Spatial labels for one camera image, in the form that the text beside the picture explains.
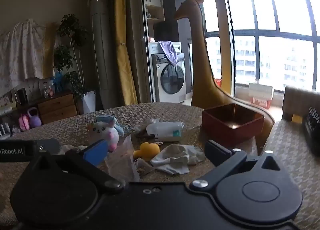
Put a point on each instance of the yellow curtain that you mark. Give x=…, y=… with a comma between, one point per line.
x=122, y=44

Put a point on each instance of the white floral hanging cloth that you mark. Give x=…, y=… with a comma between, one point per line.
x=22, y=52

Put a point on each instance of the large clear plastic bag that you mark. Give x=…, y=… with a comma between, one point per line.
x=122, y=160

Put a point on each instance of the white planter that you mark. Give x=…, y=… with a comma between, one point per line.
x=88, y=102

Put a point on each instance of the yellow duck toy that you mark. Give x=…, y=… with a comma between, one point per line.
x=147, y=151

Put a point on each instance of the purple kettlebell toy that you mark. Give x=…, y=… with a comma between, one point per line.
x=35, y=121

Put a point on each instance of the red printed carton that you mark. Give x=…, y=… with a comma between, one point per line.
x=261, y=103

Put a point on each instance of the white plush toy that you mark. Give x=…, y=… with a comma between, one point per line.
x=105, y=132

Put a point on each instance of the black framed window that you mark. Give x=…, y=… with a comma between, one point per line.
x=275, y=7

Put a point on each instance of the white washing machine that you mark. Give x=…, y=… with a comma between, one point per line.
x=170, y=79

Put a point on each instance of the blue printed face mask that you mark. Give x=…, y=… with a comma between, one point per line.
x=107, y=120

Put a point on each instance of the wooden cabinet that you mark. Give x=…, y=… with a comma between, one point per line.
x=57, y=107

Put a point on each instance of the purple cloth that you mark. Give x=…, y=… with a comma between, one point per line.
x=170, y=52

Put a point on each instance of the red square box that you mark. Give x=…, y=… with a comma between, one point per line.
x=225, y=130

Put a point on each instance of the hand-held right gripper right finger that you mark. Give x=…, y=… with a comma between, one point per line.
x=216, y=151

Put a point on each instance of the blue plastic toy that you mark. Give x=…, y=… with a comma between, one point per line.
x=58, y=81

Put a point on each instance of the yellow hanging cloth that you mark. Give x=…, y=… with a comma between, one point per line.
x=50, y=49

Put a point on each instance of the clear bag with brown contents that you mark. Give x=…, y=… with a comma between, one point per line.
x=143, y=126

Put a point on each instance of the white cardboard box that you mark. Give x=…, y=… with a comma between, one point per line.
x=261, y=91

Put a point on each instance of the pink toy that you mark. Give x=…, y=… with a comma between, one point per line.
x=23, y=123

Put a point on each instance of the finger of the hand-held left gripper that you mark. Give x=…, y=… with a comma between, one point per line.
x=48, y=146

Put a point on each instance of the black beaded massager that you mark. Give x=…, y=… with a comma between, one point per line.
x=312, y=127

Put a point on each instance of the green potted plant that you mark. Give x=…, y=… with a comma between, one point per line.
x=68, y=29

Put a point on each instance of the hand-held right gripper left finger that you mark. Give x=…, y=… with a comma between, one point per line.
x=96, y=151

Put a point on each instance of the white teal wipes pack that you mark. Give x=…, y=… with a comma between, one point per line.
x=162, y=132

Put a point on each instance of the yellow giraffe-shaped chair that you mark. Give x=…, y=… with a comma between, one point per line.
x=202, y=69

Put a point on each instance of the white standing air conditioner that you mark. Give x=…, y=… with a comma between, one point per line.
x=100, y=44

